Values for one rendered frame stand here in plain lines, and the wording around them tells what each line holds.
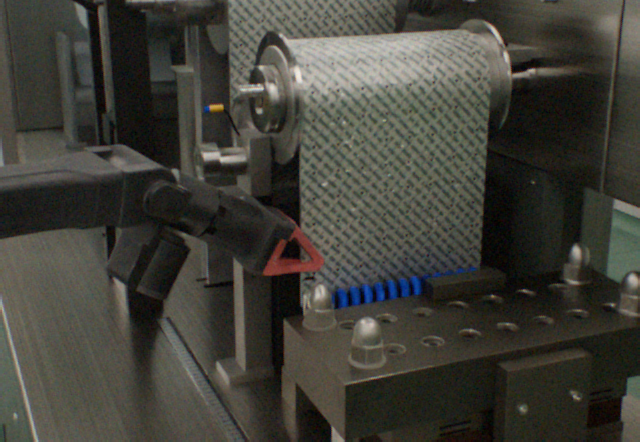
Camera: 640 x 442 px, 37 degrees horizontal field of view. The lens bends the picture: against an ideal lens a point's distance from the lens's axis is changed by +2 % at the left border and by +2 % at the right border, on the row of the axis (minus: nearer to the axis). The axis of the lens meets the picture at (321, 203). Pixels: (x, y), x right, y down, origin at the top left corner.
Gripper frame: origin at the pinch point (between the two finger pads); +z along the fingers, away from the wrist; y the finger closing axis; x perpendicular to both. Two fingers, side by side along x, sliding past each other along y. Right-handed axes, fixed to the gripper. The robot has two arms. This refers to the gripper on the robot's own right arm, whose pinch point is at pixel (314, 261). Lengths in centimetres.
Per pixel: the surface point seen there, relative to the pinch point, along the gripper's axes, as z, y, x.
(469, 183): 13.4, 0.4, 16.1
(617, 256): 255, -211, 27
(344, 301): 3.7, 3.7, -2.2
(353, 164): -1.6, 0.3, 11.7
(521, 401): 15.5, 22.0, -1.1
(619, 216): 281, -248, 46
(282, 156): -7.7, -4.1, 8.8
